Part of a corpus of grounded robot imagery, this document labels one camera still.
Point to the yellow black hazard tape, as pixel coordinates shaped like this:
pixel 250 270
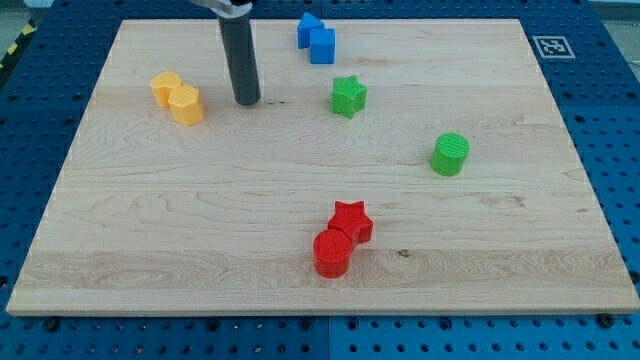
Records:
pixel 18 47

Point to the red cylinder block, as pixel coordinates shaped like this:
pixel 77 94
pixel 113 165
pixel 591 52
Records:
pixel 332 251

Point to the wooden board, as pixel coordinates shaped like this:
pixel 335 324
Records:
pixel 150 217

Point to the green star block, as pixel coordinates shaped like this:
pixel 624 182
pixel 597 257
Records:
pixel 348 96

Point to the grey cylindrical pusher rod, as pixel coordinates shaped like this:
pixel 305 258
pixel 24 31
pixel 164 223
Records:
pixel 239 50

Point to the blue triangle block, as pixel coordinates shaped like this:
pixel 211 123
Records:
pixel 306 24

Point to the white fiducial marker tag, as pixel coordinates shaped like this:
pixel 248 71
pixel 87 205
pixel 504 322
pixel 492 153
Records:
pixel 553 47

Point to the red star block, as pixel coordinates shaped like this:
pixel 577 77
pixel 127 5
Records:
pixel 352 220

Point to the green cylinder block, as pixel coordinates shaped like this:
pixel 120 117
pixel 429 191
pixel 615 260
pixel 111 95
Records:
pixel 450 152

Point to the yellow hexagon block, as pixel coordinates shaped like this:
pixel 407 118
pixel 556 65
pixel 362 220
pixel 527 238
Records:
pixel 186 105

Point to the blue cube block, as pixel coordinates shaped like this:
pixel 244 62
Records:
pixel 322 46

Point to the yellow heart block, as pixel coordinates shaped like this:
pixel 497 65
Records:
pixel 162 85

